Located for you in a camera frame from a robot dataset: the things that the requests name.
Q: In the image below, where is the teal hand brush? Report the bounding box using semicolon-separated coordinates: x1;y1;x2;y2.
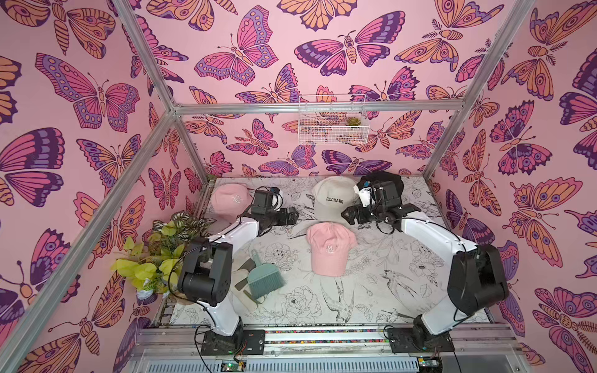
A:
247;250;285;299

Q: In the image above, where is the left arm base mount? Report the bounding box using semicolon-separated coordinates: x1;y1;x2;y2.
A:
201;329;266;356

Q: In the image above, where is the plain pink cap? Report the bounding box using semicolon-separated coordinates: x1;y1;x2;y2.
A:
306;222;357;278

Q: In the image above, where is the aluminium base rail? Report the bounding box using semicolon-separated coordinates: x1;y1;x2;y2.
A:
124;323;533;372

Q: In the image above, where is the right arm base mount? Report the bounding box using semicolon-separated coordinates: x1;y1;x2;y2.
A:
383;327;455;354

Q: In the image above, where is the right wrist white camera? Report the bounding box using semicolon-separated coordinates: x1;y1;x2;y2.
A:
354;181;372;208

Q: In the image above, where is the black cap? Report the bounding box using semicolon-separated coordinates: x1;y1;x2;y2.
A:
358;171;404;208

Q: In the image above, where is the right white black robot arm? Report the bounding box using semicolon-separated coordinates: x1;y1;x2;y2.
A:
341;181;509;350

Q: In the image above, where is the cream cap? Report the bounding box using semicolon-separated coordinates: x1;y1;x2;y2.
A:
312;177;359;225

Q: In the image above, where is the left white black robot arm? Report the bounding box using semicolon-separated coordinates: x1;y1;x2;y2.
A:
177;186;299;337

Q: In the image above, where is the aluminium frame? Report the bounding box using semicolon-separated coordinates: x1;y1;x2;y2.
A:
1;1;534;372

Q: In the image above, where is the wrist white camera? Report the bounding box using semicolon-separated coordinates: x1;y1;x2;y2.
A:
267;186;284;210
354;181;372;208

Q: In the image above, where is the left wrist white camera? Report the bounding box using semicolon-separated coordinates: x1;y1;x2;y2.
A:
267;186;284;210

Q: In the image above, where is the small succulent in basket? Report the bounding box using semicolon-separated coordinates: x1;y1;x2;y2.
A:
346;117;362;127

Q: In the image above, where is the potted green plant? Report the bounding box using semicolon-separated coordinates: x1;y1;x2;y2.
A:
111;211;215;301

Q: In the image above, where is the clear plastic dustpan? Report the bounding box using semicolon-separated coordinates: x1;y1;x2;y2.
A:
230;256;267;312

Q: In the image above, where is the pink cap with logo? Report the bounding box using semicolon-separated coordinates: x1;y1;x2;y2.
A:
211;183;253;222

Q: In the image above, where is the white wire basket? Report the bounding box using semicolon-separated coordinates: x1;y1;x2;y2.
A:
295;95;370;146

